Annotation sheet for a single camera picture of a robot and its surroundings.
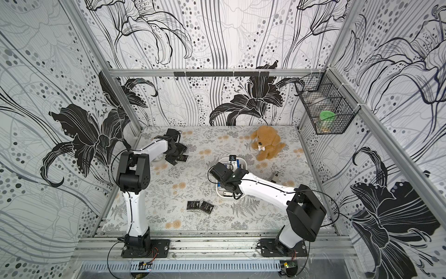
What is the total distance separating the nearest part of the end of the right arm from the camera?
0.58m

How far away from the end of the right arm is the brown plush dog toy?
36cm

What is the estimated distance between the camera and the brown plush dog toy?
0.92 m
